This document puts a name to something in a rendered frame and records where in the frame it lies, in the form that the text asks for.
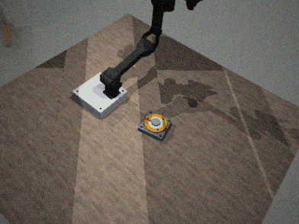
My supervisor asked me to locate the orange round plate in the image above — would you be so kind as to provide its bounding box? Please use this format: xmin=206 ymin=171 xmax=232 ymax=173
xmin=145 ymin=114 xmax=167 ymax=133

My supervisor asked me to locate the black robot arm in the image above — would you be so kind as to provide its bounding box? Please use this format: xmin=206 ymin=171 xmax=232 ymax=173
xmin=100 ymin=0 xmax=175 ymax=99

